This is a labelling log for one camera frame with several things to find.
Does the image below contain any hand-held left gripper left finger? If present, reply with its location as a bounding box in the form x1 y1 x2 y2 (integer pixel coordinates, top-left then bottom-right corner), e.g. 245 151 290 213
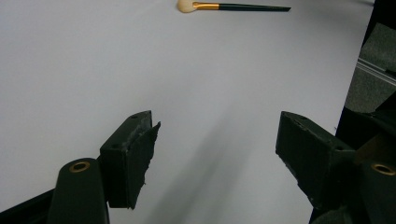
99 110 162 210

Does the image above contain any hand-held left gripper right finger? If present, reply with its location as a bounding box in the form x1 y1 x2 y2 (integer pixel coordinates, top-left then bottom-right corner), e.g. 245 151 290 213
275 111 362 210

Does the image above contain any round-head dark makeup brush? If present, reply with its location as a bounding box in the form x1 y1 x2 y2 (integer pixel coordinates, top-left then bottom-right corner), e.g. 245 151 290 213
177 0 292 14

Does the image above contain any aluminium rail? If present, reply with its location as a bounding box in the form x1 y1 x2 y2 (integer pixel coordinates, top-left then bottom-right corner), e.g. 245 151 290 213
356 57 396 87

